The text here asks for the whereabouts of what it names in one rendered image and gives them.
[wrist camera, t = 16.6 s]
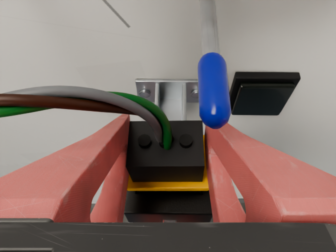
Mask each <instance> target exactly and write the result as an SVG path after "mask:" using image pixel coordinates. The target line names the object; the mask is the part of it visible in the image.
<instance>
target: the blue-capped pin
mask: <svg viewBox="0 0 336 252"><path fill-rule="evenodd" d="M199 9H200V28H201V47H202V57H201V58H200V60H199V62H198V65H197V76H198V100H199V116H200V118H201V120H202V122H203V123H204V124H205V125H206V126H208V127H210V128H212V129H220V128H221V127H223V126H224V125H225V124H227V123H228V121H229V118H230V116H231V113H232V110H231V101H230V91H229V81H228V71H227V63H226V61H225V59H224V58H223V57H222V55H220V46H219V35H218V24H217V13H216V2H215V0H199Z"/></svg>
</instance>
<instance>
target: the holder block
mask: <svg viewBox="0 0 336 252"><path fill-rule="evenodd" d="M124 215H125V217H126V219H127V220H128V222H129V223H163V220H175V222H176V223H209V222H210V221H211V219H212V217H213V215H212V207H211V200H210V193H209V190H208V191H201V192H200V195H193V194H139V193H138V192H137V191H128V190H127V193H126V200H125V208H124Z"/></svg>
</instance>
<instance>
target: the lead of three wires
mask: <svg viewBox="0 0 336 252"><path fill-rule="evenodd" d="M49 109H67V110H79V111H91V112H103V113H116V114H128V115H136V116H139V117H141V118H142V119H144V120H145V121H146V122H147V123H148V124H149V125H150V126H151V128H152V129H153V131H154V135H155V138H156V140H157V142H158V143H162V142H163V145H164V149H165V150H170V148H171V146H172V142H173V141H174V137H173V135H172V128H171V125H170V122H169V120H168V118H167V116H166V115H165V113H164V112H163V111H162V110H161V109H160V108H159V107H158V106H157V105H155V104H154V103H153V102H151V101H149V100H147V99H145V98H142V97H140V96H137V95H133V94H129V93H124V92H115V91H104V90H99V89H94V88H88V87H81V86H66V85H52V86H38V87H31V88H24V89H19V90H14V91H9V92H5V93H0V118H3V117H10V116H16V115H22V114H28V113H33V112H39V111H44V110H49Z"/></svg>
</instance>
